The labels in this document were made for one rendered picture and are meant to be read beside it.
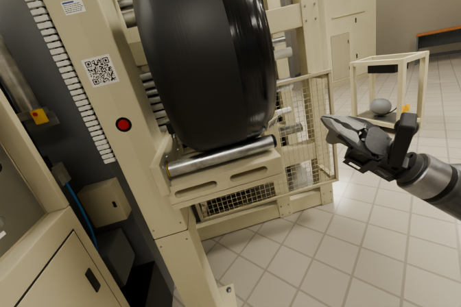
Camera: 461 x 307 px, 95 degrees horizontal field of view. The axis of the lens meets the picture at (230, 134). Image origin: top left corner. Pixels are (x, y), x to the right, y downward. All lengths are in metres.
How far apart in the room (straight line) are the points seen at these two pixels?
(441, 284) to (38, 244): 1.55
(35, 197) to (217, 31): 0.61
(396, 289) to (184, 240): 1.03
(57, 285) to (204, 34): 0.65
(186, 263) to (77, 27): 0.87
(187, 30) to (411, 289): 1.42
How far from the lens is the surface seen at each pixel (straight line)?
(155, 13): 0.51
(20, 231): 0.72
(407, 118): 0.51
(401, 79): 2.66
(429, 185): 0.58
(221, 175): 0.64
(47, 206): 0.77
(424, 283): 1.51
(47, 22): 0.77
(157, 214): 0.84
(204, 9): 0.50
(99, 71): 0.71
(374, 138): 0.55
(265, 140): 0.66
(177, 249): 0.94
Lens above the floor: 1.17
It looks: 19 degrees down
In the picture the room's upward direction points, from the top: 14 degrees counter-clockwise
